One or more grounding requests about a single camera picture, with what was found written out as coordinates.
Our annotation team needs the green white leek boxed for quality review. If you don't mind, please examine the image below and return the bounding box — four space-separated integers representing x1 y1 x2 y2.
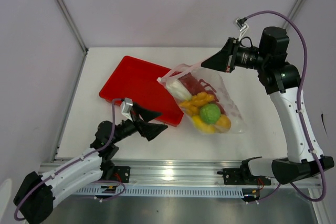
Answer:
165 79 192 101

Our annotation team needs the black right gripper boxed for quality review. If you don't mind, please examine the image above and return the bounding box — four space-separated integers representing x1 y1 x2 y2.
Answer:
201 38 269 73

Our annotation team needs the left aluminium frame post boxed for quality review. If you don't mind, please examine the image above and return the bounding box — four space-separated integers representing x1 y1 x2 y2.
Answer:
54 0 88 54

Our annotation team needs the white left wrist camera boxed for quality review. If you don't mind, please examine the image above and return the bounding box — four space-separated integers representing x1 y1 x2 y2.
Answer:
120 98 133 120

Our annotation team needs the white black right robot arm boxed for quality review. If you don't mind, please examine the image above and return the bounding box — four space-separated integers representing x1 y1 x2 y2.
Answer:
201 26 334 185

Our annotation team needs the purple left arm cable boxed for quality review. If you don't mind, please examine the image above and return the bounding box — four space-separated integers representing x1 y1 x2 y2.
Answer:
13 98 127 221

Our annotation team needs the green custard apple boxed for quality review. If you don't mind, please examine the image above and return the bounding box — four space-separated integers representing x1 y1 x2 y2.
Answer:
199 104 221 124

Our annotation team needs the red plastic tray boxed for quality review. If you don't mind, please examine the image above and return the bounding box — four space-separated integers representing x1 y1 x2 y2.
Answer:
99 56 183 126

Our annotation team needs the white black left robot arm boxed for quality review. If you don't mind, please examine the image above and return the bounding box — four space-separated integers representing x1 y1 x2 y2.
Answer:
13 98 168 223

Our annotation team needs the yellow ginger root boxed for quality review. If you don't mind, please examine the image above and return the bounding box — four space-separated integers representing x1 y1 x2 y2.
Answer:
178 91 215 116

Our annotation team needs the white slotted cable duct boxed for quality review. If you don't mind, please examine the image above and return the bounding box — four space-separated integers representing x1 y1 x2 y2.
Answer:
75 185 244 198

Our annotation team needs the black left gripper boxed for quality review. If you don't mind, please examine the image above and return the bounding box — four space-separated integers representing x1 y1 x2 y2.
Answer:
111 102 167 144

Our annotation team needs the clear zip top bag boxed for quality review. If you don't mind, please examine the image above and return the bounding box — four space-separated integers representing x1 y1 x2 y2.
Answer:
157 62 246 134

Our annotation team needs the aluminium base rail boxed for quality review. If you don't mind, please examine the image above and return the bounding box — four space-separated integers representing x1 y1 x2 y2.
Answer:
38 158 322 188

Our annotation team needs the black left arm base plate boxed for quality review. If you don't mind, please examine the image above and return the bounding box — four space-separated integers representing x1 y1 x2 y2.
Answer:
101 166 131 183

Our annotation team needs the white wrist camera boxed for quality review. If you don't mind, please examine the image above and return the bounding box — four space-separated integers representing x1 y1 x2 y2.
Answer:
120 98 133 120
234 17 249 41

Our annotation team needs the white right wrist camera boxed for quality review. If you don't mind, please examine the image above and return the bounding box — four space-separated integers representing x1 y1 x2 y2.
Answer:
234 17 249 41

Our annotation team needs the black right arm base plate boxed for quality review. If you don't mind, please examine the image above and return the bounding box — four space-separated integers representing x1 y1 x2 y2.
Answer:
217 168 271 186

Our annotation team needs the yellow lemon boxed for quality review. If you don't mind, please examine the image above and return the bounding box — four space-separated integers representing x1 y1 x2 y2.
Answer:
192 115 216 134

